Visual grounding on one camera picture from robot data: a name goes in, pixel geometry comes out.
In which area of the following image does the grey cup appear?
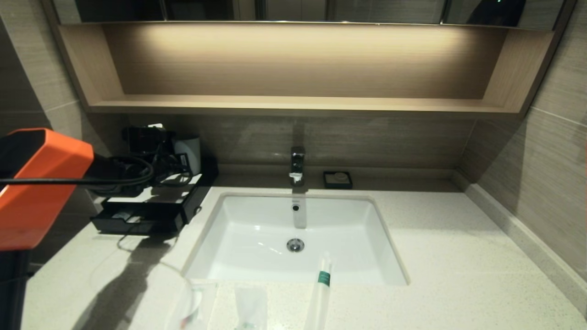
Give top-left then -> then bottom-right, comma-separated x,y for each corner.
173,135 -> 201,176

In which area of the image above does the black amenity tray with drawer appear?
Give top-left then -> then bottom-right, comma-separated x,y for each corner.
92,157 -> 219,237

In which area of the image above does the white sink basin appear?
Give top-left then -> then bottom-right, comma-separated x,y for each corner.
182,192 -> 409,286

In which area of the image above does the chrome faucet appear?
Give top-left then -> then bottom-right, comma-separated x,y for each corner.
289,147 -> 306,186

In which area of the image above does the black soap dish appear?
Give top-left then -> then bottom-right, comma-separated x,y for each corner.
323,171 -> 353,190

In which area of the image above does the clear packet with green item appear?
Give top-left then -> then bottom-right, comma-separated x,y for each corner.
234,285 -> 269,330

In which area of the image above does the long packet with green band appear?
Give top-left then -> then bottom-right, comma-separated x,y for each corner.
303,252 -> 334,330

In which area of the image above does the mirror cabinet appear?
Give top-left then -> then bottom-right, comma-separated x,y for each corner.
53,0 -> 565,27

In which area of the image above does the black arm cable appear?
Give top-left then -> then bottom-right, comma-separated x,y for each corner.
0,157 -> 155,186

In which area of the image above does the wooden wall shelf niche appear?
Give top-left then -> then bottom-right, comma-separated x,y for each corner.
44,23 -> 574,120

